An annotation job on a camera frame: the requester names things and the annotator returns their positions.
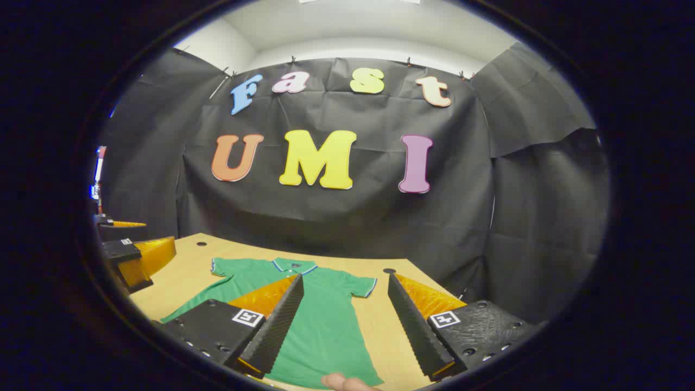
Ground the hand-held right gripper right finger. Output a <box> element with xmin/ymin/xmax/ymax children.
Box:
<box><xmin>387</xmin><ymin>272</ymin><xmax>544</xmax><ymax>382</ymax></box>

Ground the green T-shirt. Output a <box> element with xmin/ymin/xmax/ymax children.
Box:
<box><xmin>160</xmin><ymin>257</ymin><xmax>385</xmax><ymax>390</ymax></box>

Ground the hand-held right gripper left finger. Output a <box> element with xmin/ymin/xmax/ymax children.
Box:
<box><xmin>152</xmin><ymin>273</ymin><xmax>305</xmax><ymax>380</ymax></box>

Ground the black backdrop cloth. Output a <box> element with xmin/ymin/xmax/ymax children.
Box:
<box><xmin>98</xmin><ymin>42</ymin><xmax>611</xmax><ymax>325</ymax></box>

